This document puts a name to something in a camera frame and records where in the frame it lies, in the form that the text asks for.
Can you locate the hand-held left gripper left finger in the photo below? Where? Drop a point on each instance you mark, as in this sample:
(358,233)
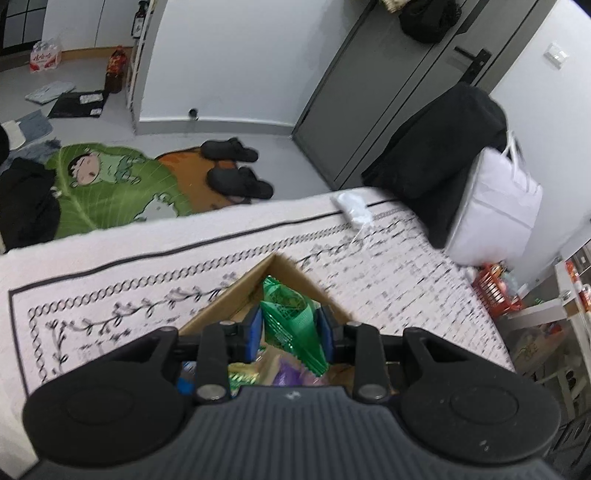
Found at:
(254,334)

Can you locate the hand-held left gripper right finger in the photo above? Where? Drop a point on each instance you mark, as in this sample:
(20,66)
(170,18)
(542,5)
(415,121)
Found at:
(324,337)

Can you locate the green mesh-print snack bag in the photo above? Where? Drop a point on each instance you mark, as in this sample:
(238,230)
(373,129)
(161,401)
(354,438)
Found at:
(291,323)

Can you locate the cardboard box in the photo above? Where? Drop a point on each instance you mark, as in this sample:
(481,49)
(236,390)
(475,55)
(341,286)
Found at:
(231,300)

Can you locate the pile of snack packets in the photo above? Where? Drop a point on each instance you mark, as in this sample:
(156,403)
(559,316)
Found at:
(277,371)

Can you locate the printed black and white blanket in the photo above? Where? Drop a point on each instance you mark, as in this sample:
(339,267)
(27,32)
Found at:
(138,277)

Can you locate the white face mask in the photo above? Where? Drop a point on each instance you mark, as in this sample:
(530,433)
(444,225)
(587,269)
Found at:
(353,207)

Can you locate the black slipper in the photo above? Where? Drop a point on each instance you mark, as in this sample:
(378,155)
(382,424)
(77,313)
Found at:
(240,183)
(228,150)

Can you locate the red plastic basket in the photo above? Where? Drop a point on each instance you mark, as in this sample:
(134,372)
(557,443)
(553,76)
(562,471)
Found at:
(496,293)

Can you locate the green cartoon floor rug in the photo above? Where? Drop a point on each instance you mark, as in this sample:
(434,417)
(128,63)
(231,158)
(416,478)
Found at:
(120,194)

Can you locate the white padded carry bag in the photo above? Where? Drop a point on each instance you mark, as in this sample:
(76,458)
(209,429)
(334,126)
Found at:
(498,217)

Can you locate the black jacket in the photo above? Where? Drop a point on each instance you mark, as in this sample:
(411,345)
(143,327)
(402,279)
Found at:
(438,147)

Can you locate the white desk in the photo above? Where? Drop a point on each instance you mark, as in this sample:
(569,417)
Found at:
(545,314)

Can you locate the white bed sheet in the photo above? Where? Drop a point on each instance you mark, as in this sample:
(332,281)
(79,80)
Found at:
(27,258)

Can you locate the grey door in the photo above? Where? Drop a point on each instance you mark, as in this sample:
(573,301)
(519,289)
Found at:
(378,92)

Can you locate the black cloth heap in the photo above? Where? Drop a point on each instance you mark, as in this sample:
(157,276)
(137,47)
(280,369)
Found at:
(27,203)

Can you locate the white narrow rack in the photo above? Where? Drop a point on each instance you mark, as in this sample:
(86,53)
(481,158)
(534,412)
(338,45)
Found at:
(141,69)

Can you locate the black flat package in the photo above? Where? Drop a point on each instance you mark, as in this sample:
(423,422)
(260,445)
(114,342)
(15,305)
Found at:
(78,105)

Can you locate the dark bottle with red cap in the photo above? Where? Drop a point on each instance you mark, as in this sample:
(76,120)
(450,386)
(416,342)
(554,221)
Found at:
(115,71)

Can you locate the blue-grey cloth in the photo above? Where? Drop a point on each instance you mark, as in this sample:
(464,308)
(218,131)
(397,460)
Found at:
(32,127)

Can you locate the grey folded cloth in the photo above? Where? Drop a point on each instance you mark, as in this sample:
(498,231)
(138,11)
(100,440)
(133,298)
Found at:
(51,91)

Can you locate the dark bottle on rack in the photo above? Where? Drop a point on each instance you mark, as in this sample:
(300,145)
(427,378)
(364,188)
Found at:
(138,21)

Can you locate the black hanging garment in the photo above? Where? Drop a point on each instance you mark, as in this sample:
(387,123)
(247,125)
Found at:
(429,18)

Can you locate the beige hanging garment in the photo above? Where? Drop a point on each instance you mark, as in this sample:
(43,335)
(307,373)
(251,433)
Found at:
(392,3)

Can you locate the pack of water bottles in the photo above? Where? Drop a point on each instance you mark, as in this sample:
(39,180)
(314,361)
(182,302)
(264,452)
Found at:
(46,56)

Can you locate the black wall door stopper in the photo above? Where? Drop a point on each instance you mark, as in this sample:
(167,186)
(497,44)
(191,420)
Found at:
(193,114)

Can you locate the white light switch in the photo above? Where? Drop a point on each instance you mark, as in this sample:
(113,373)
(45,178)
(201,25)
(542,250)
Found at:
(556,55)

